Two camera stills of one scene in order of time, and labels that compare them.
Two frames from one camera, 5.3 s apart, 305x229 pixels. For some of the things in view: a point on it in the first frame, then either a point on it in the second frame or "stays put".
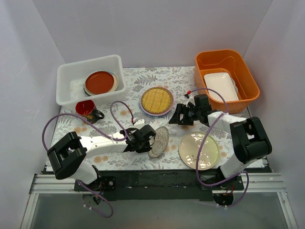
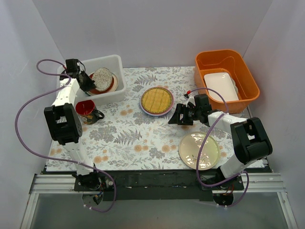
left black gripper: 145,142 -> 84,81
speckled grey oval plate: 158,143 -> 103,78
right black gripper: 182,114 stays put
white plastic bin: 70,78 stays put
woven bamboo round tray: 156,100 stays put
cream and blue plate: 113,88 stays put
